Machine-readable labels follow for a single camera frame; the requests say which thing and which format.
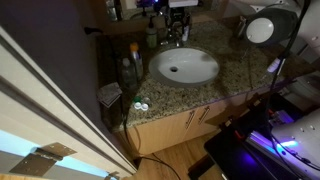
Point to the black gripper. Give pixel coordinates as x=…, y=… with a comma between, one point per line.
x=177, y=14

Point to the chrome sink faucet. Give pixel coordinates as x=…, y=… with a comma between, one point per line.
x=176, y=39

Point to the pump soap bottle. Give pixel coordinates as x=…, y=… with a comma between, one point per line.
x=151, y=35

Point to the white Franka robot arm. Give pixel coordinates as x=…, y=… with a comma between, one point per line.
x=266, y=30

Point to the clear bottle orange cap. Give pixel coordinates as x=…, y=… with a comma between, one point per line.
x=136, y=61

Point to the clear bottle white cap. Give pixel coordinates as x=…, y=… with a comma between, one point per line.
x=128, y=73

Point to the white bottle purple cap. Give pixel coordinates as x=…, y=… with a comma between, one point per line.
x=274, y=65

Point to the white oval sink basin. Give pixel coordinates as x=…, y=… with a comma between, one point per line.
x=186, y=66

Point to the green lens case cap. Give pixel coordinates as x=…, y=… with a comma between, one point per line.
x=137, y=99

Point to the white contact lens case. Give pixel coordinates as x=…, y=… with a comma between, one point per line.
x=141, y=106

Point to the small patterned box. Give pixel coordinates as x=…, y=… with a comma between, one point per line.
x=109, y=94

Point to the wooden vanity cabinet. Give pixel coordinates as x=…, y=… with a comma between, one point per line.
x=166, y=130

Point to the black robot cart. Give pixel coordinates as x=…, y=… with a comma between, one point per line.
x=240, y=150

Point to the white toilet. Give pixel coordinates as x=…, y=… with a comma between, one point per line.
x=305, y=88

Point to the white door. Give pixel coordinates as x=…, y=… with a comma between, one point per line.
x=50, y=110

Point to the large metal door hinge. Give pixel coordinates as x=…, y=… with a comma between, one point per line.
x=40, y=159

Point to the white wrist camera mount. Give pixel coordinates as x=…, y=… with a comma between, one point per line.
x=182, y=3

